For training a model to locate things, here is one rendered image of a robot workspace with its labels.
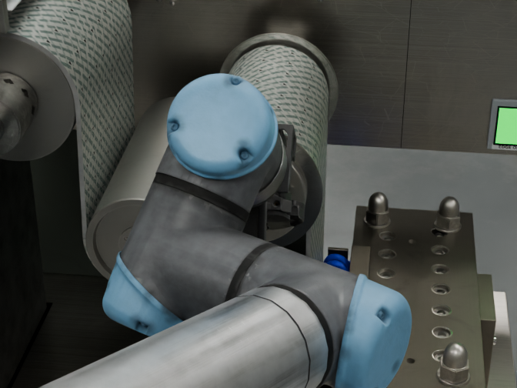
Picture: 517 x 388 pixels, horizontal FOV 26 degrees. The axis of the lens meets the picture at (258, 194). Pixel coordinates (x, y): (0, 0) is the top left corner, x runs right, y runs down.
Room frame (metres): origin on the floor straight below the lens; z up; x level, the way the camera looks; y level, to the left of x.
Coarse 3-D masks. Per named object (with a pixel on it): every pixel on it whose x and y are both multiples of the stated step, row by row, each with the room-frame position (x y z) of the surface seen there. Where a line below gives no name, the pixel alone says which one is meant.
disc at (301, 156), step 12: (300, 156) 0.99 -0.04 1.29; (300, 168) 0.99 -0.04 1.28; (312, 168) 0.99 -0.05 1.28; (312, 180) 0.99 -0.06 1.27; (312, 192) 0.99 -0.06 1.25; (312, 204) 0.99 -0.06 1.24; (312, 216) 0.99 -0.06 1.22; (300, 228) 0.99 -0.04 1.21; (276, 240) 1.00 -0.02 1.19; (288, 240) 0.99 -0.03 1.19
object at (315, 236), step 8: (320, 216) 1.15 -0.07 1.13; (320, 224) 1.15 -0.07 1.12; (312, 232) 1.02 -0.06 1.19; (320, 232) 1.16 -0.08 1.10; (312, 240) 1.02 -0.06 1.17; (320, 240) 1.16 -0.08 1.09; (312, 248) 1.03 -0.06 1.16; (320, 248) 1.17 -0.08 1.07; (312, 256) 1.03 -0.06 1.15; (320, 256) 1.17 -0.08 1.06
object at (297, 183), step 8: (296, 168) 0.99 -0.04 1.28; (296, 176) 0.98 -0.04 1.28; (296, 184) 0.98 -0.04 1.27; (304, 184) 0.99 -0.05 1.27; (296, 192) 0.98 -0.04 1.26; (304, 192) 0.98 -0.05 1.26; (296, 200) 0.98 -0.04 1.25; (304, 200) 0.98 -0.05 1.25; (272, 232) 0.99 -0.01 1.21; (280, 232) 0.99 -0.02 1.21
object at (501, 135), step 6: (504, 108) 1.28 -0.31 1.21; (504, 114) 1.28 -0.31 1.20; (510, 114) 1.28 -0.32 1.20; (516, 114) 1.28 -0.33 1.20; (498, 120) 1.28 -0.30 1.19; (504, 120) 1.28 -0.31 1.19; (510, 120) 1.28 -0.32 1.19; (516, 120) 1.28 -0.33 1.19; (498, 126) 1.28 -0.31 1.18; (504, 126) 1.28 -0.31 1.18; (510, 126) 1.28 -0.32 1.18; (516, 126) 1.28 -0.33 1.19; (498, 132) 1.28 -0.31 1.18; (504, 132) 1.28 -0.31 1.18; (510, 132) 1.28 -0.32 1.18; (516, 132) 1.28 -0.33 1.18; (498, 138) 1.28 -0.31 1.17; (504, 138) 1.28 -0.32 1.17; (510, 138) 1.28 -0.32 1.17; (516, 138) 1.28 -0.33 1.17; (516, 144) 1.28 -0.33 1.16
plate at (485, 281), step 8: (480, 280) 1.17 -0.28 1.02; (488, 280) 1.17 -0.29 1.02; (480, 288) 1.16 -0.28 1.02; (488, 288) 1.16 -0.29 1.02; (480, 296) 1.14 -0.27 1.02; (488, 296) 1.14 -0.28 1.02; (480, 304) 1.12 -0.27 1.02; (488, 304) 1.12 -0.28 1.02; (480, 312) 1.11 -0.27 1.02; (488, 312) 1.11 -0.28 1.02; (488, 320) 1.09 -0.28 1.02; (488, 328) 1.09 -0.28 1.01; (488, 336) 1.09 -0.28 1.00; (488, 344) 1.09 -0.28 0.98; (488, 352) 1.09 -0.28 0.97; (488, 360) 1.09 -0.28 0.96; (488, 368) 1.09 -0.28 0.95; (488, 376) 1.09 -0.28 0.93
